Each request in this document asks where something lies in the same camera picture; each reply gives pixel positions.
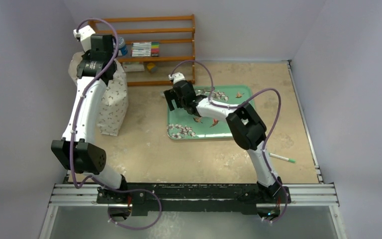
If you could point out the yellow grey sharpener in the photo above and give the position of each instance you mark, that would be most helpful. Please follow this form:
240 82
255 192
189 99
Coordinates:
151 67

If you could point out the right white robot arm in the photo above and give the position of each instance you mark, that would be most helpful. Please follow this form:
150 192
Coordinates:
247 128

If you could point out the metal tongs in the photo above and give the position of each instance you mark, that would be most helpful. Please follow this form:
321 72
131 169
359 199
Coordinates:
177 93

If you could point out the white small box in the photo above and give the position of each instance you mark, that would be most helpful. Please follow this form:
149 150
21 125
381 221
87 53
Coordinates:
133 66

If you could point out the green white pen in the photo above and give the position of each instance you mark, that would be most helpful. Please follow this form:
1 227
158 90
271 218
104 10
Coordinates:
282 158

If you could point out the wooden shelf rack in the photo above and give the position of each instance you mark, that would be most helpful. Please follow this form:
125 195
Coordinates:
161 57

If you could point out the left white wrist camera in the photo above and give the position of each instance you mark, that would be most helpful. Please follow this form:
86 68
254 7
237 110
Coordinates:
83 35

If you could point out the blue lidded jar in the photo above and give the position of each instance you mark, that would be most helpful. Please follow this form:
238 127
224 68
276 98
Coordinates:
122 48

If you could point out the white patterned paper bag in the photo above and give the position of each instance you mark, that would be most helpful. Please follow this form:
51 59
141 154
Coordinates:
114 104

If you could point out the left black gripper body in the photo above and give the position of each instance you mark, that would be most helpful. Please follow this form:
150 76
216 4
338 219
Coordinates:
91 49

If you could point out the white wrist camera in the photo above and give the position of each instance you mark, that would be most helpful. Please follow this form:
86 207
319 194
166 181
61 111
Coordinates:
176 77
83 35

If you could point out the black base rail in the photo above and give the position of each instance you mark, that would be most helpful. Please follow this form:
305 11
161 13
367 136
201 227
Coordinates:
247 199

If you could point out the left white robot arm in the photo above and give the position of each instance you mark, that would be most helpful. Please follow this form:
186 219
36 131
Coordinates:
76 150

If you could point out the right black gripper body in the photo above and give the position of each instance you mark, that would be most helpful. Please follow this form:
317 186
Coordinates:
173 98

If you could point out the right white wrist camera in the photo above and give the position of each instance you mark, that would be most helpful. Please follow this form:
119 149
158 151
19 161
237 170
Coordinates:
176 77

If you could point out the green floral tray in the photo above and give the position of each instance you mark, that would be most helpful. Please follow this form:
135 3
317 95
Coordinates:
181 125

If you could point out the pack of coloured markers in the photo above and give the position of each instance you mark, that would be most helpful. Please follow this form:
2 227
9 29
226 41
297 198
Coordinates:
145 49

